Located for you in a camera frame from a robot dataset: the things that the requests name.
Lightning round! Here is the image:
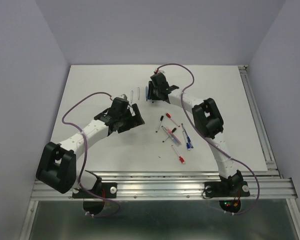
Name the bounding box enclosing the light blue pen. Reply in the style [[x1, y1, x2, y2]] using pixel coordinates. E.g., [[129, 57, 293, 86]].
[[145, 86, 149, 101]]

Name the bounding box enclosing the black cap marker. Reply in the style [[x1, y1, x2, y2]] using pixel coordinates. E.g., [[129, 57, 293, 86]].
[[162, 128, 177, 143], [155, 115, 164, 133]]

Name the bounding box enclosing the blue cap marker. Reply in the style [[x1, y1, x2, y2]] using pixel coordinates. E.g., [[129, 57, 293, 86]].
[[130, 90, 134, 104]]

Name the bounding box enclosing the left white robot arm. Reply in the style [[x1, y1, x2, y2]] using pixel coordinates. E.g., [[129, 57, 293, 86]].
[[35, 97, 145, 197]]

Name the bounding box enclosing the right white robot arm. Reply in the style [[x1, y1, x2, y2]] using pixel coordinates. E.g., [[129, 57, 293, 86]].
[[147, 72, 250, 198]]

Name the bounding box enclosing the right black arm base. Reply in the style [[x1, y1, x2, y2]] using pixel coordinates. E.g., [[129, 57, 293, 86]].
[[201, 181, 251, 215]]

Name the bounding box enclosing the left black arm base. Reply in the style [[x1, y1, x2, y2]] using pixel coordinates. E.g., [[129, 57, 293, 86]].
[[71, 182, 121, 218]]

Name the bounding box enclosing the red transparent pen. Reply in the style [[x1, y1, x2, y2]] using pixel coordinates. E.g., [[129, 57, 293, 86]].
[[161, 126, 182, 146]]

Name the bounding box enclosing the blue pen far right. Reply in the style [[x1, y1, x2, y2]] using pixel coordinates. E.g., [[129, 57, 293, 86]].
[[186, 135, 194, 149]]

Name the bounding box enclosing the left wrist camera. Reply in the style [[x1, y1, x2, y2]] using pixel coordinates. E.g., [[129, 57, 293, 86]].
[[118, 94, 128, 100]]

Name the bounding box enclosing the aluminium rail frame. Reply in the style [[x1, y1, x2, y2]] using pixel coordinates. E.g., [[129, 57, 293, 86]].
[[18, 171, 300, 240]]

